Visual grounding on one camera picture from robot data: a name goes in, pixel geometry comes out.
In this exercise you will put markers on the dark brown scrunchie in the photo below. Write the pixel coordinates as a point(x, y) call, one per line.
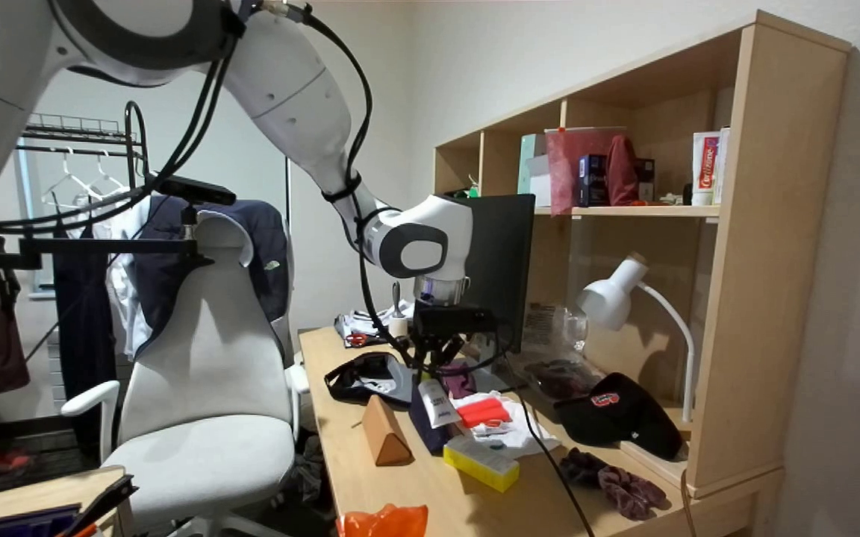
point(623, 491)

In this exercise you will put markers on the black cap with red badge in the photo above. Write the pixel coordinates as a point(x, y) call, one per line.
point(619, 409)

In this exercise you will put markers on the dark blue dotted pouch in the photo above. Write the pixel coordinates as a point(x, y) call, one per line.
point(434, 439)

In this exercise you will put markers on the yellow and white box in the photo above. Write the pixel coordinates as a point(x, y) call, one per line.
point(483, 464)

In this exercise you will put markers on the white office chair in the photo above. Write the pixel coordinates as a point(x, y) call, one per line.
point(208, 419)

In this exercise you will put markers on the black computer monitor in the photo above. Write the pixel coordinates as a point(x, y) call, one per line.
point(501, 261)

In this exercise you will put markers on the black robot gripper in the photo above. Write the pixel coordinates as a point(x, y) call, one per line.
point(437, 329)

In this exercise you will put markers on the wooden shelf unit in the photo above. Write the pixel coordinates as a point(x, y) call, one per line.
point(740, 270)

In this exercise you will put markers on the white paper with red patch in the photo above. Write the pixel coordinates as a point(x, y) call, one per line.
point(502, 422)

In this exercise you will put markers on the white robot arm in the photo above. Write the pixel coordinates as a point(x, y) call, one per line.
point(261, 56)

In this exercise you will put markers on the purple cloth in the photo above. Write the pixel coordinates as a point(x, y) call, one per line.
point(455, 379)

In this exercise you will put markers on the orange plastic bag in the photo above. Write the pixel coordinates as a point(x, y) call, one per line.
point(386, 522)

